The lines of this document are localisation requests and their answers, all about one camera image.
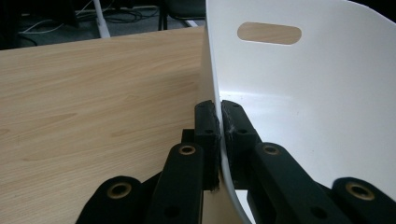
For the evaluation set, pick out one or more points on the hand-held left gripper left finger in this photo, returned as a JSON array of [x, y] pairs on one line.
[[207, 124]]

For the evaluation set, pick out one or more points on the white plastic storage bin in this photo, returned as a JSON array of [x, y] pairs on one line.
[[305, 87]]

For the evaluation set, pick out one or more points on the white metal desk frame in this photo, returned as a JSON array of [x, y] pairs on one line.
[[102, 21]]

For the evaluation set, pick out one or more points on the dark equipment box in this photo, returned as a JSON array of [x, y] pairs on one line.
[[49, 12]]

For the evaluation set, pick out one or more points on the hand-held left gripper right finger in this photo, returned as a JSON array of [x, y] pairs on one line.
[[239, 130]]

